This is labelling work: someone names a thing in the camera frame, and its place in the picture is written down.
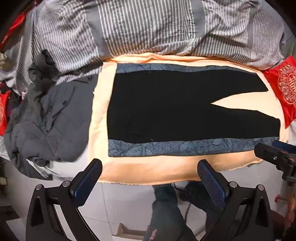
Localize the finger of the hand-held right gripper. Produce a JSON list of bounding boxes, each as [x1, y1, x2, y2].
[[272, 140, 296, 154], [254, 143, 289, 166]]

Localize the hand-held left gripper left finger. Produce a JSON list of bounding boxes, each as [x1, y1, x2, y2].
[[25, 158, 103, 241]]

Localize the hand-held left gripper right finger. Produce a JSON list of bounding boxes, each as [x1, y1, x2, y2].
[[197, 159, 274, 241]]

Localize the black pants with blue-grey bands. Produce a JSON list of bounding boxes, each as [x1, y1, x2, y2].
[[107, 63, 281, 158]]

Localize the person's right leg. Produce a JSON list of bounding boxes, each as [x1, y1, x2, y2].
[[180, 181, 222, 219]]

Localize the person's leg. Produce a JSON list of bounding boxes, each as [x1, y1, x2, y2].
[[180, 181, 222, 219], [143, 184, 197, 241]]

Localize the peach blanket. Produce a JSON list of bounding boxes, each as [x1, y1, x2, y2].
[[89, 52, 289, 186]]

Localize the person's left leg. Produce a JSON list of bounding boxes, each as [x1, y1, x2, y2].
[[143, 184, 197, 241]]

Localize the red embroidered cushion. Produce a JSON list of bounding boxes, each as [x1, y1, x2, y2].
[[262, 56, 296, 129]]

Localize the cardboard box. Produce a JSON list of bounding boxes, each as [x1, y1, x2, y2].
[[113, 222, 148, 237]]

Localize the dark grey jacket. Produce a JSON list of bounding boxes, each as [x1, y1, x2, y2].
[[4, 50, 100, 179]]

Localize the red cloth at left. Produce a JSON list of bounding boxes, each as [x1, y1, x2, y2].
[[0, 90, 11, 136]]

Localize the red cloth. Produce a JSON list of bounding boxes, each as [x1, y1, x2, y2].
[[0, 90, 11, 136], [0, 11, 27, 45]]

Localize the grey striped duvet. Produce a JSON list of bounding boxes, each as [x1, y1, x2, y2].
[[9, 0, 293, 98]]

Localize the black cable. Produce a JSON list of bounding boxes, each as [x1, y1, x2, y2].
[[171, 183, 193, 224]]

